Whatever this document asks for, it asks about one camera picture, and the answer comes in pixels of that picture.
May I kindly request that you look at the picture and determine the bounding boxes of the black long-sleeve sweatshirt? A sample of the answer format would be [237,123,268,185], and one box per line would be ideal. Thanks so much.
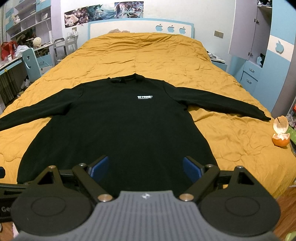
[1,74,268,196]

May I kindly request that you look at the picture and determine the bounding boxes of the half-peeled orange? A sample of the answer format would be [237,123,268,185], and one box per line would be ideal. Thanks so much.
[272,115,290,148]

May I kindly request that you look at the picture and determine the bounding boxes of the blue bedside table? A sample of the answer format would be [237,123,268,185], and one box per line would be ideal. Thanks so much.
[207,52,227,71]

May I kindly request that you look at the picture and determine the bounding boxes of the blue and white chair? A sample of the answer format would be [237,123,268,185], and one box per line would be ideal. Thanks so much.
[22,48,42,83]

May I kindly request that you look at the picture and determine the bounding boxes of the grey metal trolley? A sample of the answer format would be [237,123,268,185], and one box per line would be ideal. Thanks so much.
[53,35,78,64]

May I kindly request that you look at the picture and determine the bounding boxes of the blue and lilac wardrobe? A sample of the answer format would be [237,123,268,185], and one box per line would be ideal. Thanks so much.
[229,1,295,117]

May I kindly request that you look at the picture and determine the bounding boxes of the cream round hat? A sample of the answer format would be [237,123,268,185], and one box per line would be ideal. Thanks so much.
[33,37,42,48]

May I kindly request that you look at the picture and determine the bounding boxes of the red bag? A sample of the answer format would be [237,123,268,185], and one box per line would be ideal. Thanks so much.
[1,41,18,61]

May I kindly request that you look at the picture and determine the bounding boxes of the anime poster strip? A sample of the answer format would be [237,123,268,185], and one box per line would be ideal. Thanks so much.
[64,1,144,28]

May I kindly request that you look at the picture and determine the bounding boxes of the desk with shelf unit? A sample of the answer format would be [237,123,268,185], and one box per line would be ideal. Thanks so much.
[1,0,54,110]

